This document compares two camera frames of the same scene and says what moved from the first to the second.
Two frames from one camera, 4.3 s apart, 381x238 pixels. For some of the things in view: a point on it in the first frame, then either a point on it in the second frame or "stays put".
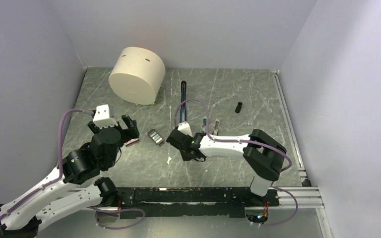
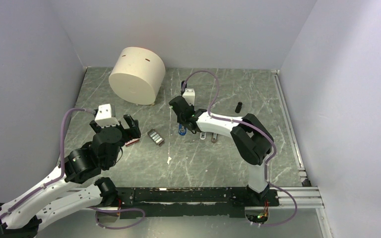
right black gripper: x=184 y=156 -> x=178 y=119
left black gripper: x=131 y=131 stays put
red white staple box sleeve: x=131 y=142 stays put
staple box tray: x=156 y=137 stays put
